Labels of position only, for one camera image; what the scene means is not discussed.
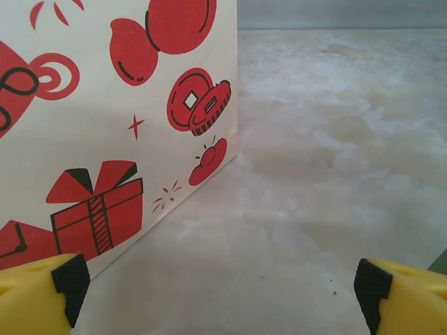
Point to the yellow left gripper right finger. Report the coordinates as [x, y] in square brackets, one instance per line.
[412, 303]

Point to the green yellow snack packet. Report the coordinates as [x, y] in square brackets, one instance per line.
[439, 261]

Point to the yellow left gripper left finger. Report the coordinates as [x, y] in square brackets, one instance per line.
[31, 300]

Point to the white paper bag red prints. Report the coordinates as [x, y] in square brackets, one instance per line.
[104, 122]

